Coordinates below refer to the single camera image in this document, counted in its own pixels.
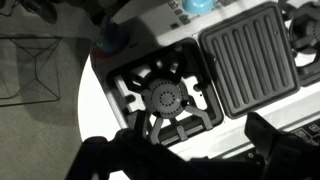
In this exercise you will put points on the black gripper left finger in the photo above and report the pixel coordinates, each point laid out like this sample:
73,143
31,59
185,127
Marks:
140,133

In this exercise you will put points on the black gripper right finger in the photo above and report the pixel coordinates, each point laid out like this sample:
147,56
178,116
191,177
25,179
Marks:
266,136

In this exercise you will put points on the silver toy stove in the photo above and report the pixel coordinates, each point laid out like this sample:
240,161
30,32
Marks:
233,131

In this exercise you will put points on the blue stove knob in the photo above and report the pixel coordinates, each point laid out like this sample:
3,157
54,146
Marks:
198,5
110,36

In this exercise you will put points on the black burner grate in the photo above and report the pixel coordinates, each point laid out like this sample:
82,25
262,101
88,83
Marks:
166,98
305,36

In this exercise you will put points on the black ribbed griddle plate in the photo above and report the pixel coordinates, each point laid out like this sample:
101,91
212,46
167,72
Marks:
246,60

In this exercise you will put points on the dark round floor object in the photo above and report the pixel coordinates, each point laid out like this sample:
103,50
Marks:
41,10

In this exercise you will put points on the round white pedestal table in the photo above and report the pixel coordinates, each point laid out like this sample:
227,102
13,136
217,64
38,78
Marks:
96,110

